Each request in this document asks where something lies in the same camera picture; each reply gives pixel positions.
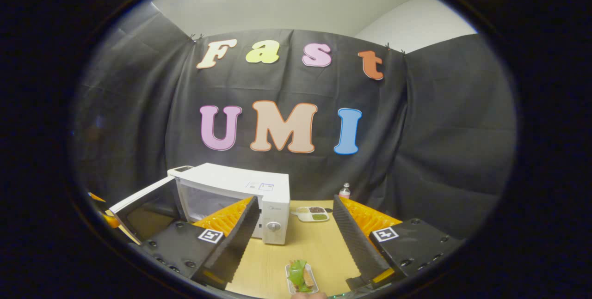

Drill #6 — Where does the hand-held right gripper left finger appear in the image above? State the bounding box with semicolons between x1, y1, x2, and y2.
130;196;260;291

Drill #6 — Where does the white divided condiment dish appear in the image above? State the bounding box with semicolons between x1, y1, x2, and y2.
296;206;330;222

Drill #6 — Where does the small white plastic tray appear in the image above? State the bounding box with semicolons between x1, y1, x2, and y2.
284;263;320;296

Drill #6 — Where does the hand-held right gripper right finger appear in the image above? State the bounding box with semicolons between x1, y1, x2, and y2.
332;195;463;296

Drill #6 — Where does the white microwave oven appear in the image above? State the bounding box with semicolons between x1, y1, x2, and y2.
109;163;291;245

